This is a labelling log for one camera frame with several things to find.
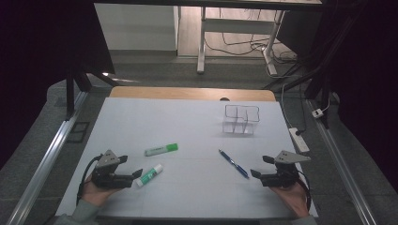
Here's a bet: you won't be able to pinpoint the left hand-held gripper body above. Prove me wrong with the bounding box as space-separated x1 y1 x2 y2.
90 149 135 190

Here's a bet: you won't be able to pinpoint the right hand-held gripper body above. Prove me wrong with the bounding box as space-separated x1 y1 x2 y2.
261 150 312 189

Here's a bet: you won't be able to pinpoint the white green glue stick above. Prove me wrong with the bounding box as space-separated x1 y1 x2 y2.
135 163 164 188

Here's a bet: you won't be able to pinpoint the blue pen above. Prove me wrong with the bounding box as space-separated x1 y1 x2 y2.
218 149 251 180

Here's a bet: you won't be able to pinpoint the green highlighter marker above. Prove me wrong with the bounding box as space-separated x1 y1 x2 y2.
144 142 179 158

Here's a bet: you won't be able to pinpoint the clear plastic organizer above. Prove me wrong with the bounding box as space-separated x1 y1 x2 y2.
222 104 261 136

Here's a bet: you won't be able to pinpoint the person's left hand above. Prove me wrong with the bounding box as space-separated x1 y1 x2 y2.
80 174 123 207

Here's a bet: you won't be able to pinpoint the person's right hand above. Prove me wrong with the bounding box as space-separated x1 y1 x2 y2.
269 179 309 218

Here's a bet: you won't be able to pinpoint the white power strip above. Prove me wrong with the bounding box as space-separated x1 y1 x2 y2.
288 127 311 154

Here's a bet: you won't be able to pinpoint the white table mat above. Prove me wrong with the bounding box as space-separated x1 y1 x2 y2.
55 97 318 219

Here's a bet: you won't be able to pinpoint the black metal stand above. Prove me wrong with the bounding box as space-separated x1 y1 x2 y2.
64 62 120 121

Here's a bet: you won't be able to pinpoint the wooden desk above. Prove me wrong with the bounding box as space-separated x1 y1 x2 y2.
109 85 277 102

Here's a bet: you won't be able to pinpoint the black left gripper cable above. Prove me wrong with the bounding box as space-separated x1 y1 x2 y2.
76 154 104 205

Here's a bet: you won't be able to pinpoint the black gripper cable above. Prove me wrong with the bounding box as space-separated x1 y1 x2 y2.
76 154 104 205
297 170 313 214

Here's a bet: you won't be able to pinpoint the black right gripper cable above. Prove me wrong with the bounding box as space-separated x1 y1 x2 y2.
297 170 313 214

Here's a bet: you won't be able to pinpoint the aluminium rail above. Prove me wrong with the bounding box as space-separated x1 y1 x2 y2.
306 99 378 225
6 90 90 225

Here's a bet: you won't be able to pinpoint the black floor cables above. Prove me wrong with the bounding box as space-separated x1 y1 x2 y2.
205 7 299 79

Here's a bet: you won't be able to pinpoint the white desk frame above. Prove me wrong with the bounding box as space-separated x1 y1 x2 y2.
196 6 287 76

